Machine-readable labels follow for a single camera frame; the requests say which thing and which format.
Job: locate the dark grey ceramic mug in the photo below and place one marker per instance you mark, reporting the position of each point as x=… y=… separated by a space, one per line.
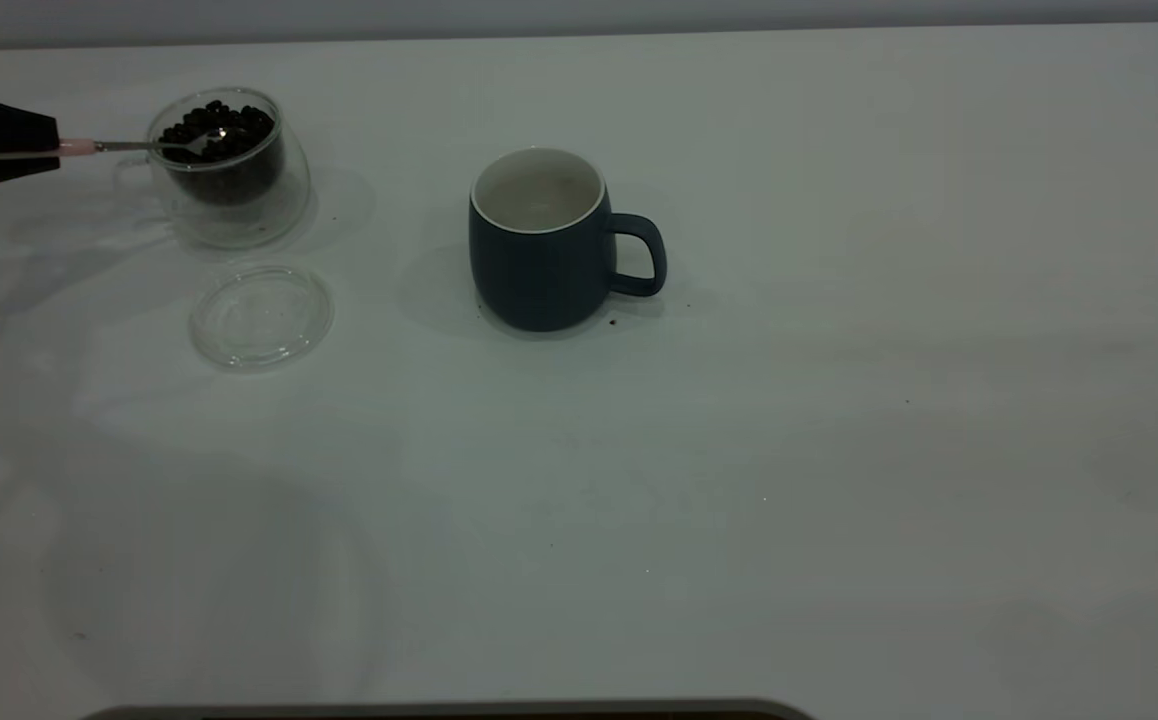
x=534 y=280

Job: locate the dark coffee beans pile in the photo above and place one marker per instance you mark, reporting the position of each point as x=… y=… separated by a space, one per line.
x=239 y=150

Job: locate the clear glass lid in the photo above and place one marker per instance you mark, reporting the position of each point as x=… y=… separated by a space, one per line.
x=259 y=320

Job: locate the clear double wall glass cup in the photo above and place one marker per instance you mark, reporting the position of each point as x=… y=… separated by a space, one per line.
x=239 y=225

